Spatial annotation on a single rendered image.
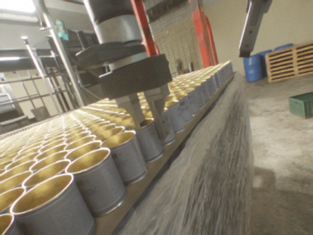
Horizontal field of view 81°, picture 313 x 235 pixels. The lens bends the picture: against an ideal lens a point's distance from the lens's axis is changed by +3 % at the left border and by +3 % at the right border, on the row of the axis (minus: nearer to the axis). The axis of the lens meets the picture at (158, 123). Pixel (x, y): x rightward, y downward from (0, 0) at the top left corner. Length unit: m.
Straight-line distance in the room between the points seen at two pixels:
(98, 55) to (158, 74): 0.09
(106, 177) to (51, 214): 0.08
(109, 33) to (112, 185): 0.24
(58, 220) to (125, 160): 0.13
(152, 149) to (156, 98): 0.11
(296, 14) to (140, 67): 8.80
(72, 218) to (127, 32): 0.28
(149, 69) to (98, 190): 0.20
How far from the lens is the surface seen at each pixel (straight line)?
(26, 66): 3.73
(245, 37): 0.42
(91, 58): 0.29
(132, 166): 0.33
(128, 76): 0.33
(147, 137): 0.36
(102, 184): 0.28
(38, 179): 0.37
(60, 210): 0.25
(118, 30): 0.33
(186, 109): 0.54
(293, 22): 9.02
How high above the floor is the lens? 1.26
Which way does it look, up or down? 14 degrees down
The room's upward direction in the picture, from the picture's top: 17 degrees counter-clockwise
